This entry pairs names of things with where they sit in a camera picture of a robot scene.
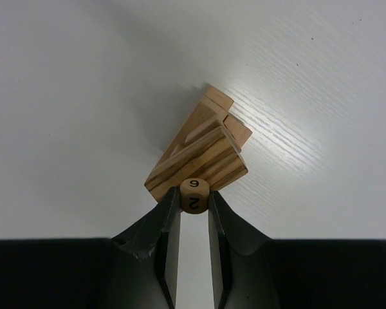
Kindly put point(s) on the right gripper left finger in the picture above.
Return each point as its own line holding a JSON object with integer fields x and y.
{"x": 138, "y": 268}

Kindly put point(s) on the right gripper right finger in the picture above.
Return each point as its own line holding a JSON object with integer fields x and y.
{"x": 252, "y": 270}

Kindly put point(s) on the small wood dice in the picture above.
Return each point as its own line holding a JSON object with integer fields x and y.
{"x": 194, "y": 194}

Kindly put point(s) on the plain long wood block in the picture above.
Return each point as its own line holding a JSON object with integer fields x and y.
{"x": 214, "y": 158}

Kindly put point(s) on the plain wood cube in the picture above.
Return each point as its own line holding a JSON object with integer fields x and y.
{"x": 177, "y": 149}

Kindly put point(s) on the engraved long wood block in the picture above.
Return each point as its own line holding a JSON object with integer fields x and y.
{"x": 219, "y": 98}
{"x": 240, "y": 132}

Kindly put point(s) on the wood cube with letter D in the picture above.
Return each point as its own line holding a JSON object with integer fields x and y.
{"x": 202, "y": 130}

